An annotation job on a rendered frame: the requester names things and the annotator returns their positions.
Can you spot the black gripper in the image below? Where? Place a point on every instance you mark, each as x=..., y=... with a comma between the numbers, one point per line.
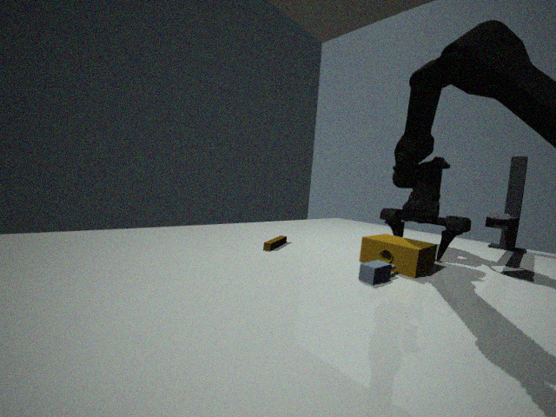
x=455, y=225

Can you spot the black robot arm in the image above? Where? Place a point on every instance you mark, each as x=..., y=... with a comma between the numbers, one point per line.
x=490, y=61

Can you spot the brown rectangular bar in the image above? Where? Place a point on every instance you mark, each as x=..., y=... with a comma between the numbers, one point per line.
x=274, y=243

